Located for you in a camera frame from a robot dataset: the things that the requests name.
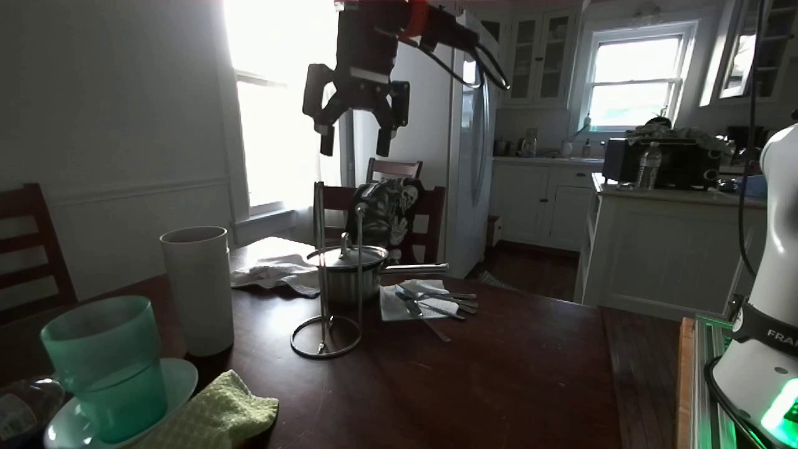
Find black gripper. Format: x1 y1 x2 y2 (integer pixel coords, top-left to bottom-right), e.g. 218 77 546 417
302 4 415 159

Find wooden dining chair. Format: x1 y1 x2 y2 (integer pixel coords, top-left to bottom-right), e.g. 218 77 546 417
0 181 81 322
311 179 447 265
364 154 426 186

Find white refrigerator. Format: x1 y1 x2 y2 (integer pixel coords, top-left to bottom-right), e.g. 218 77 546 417
349 18 501 281

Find bright dining room window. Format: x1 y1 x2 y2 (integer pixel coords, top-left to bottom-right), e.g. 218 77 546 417
219 0 345 220

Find white crumpled cloth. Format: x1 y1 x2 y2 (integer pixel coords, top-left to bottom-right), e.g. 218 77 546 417
229 234 326 300

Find white paper napkin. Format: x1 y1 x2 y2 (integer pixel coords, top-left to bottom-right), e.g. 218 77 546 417
376 276 457 324

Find white base cabinets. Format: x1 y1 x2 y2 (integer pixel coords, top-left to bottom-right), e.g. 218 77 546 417
487 154 607 254

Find silver cutlery piece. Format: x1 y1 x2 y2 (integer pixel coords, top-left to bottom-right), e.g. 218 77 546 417
398 292 457 347

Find white paper towel roll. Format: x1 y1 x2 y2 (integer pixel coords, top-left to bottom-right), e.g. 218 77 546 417
158 221 236 360

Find kitchen window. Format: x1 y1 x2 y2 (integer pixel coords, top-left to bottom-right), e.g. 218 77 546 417
579 18 704 138

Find green saucer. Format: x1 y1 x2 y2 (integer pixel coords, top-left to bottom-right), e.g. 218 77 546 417
42 357 203 449

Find yellow-green cloth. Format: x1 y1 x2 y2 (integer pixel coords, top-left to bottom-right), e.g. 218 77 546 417
133 367 285 449

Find black microwave oven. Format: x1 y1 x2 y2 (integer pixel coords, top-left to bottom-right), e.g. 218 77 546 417
600 128 728 193

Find white kitchen island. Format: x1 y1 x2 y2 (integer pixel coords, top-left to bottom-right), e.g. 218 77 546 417
574 170 763 324

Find green cup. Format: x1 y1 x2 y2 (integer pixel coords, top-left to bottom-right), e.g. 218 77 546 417
38 294 169 446

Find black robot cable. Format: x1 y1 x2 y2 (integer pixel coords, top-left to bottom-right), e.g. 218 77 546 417
412 22 514 95

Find white glass-door wall cabinets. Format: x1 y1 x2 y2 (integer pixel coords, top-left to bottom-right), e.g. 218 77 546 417
496 4 584 113

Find white wall cabinet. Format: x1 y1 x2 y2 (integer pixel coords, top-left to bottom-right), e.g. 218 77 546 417
695 0 789 113

